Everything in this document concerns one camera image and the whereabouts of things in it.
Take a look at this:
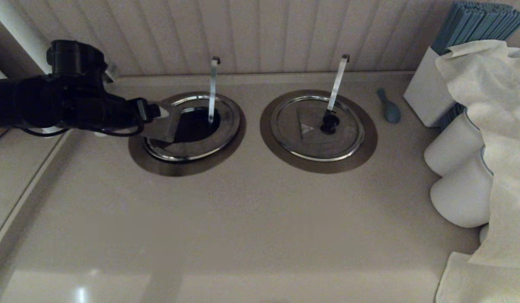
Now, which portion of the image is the steel ladle hooked handle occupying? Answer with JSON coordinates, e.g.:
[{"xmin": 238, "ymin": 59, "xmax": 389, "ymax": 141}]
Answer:
[
  {"xmin": 326, "ymin": 54, "xmax": 350, "ymax": 114},
  {"xmin": 207, "ymin": 56, "xmax": 221, "ymax": 125}
]

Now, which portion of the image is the stainless steel pot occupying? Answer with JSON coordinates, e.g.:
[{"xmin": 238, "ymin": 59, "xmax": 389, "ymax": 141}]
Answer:
[{"xmin": 140, "ymin": 93, "xmax": 242, "ymax": 162}]

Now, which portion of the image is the steel hinged lid black knob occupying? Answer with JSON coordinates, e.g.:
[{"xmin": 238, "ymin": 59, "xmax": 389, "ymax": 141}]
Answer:
[{"xmin": 271, "ymin": 95, "xmax": 366, "ymax": 162}]

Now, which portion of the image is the blue plastic spoon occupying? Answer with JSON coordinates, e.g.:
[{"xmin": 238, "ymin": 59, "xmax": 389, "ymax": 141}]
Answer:
[{"xmin": 377, "ymin": 88, "xmax": 402, "ymax": 125}]

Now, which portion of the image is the steel inner pot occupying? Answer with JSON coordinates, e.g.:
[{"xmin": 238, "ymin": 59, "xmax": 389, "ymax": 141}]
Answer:
[{"xmin": 174, "ymin": 107, "xmax": 222, "ymax": 143}]

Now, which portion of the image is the white rectangular holder box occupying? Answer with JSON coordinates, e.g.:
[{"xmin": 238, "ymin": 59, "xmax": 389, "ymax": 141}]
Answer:
[{"xmin": 403, "ymin": 46, "xmax": 454, "ymax": 128}]

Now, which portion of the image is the blue ribbed paper stack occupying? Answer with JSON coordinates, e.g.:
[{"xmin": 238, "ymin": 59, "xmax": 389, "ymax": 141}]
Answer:
[{"xmin": 438, "ymin": 103, "xmax": 464, "ymax": 131}]

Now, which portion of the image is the white paper cup stack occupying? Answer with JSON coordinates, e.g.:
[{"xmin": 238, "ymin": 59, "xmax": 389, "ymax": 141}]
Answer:
[
  {"xmin": 424, "ymin": 110, "xmax": 484, "ymax": 177},
  {"xmin": 430, "ymin": 145, "xmax": 494, "ymax": 229}
]

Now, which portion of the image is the blue stick bundle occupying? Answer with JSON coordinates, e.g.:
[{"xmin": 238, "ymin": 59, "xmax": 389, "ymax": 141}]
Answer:
[{"xmin": 430, "ymin": 1, "xmax": 520, "ymax": 56}]

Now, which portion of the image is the white woven cloth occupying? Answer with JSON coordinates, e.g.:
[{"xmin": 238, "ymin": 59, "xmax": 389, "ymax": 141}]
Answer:
[{"xmin": 435, "ymin": 40, "xmax": 520, "ymax": 303}]

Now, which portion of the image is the brown round counter ring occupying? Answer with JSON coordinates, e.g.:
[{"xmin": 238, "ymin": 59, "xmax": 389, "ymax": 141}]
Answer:
[
  {"xmin": 129, "ymin": 91, "xmax": 247, "ymax": 177},
  {"xmin": 260, "ymin": 89, "xmax": 378, "ymax": 174}
]

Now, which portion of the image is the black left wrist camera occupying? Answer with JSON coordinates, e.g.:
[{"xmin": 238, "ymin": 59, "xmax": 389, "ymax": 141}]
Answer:
[{"xmin": 46, "ymin": 40, "xmax": 108, "ymax": 80}]

